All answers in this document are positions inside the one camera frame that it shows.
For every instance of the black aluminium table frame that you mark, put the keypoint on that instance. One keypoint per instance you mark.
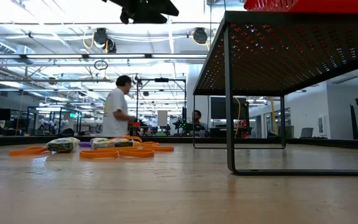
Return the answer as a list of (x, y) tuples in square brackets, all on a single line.
[(26, 140)]

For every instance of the yellow pole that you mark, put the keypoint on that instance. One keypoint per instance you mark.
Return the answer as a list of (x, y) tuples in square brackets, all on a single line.
[(273, 115)]

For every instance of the yellow packet with grey end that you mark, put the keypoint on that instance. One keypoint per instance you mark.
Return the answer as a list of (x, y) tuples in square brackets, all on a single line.
[(62, 145)]

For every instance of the black background robot arm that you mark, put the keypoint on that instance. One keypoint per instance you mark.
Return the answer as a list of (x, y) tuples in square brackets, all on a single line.
[(180, 126)]

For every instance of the grey chair back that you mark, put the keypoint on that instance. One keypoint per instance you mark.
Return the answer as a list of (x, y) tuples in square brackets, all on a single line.
[(307, 133)]

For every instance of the person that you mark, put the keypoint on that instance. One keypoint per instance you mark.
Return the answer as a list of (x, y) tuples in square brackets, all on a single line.
[(197, 116), (113, 112)]

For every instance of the red plastic mesh basket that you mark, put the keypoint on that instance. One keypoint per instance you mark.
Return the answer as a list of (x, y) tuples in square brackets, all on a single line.
[(322, 5)]

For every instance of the black background station frame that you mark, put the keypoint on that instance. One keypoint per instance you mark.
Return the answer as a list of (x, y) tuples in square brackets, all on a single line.
[(162, 80)]

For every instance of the white panel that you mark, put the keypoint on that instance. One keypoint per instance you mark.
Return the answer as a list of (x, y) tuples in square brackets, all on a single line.
[(162, 118)]

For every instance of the black ceiling fixture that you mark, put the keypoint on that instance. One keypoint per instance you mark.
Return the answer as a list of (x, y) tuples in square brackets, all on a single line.
[(111, 46)]

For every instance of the black perforated metal shelf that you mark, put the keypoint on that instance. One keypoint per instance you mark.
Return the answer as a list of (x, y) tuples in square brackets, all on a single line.
[(291, 56)]

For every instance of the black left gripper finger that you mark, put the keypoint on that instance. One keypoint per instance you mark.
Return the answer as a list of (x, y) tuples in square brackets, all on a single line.
[(148, 6), (148, 18)]

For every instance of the black framed workstation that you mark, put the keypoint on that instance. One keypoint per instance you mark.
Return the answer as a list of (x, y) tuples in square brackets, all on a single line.
[(59, 108)]

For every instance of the purple rubber band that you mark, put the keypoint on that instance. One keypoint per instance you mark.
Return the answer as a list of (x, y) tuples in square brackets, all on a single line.
[(85, 144)]

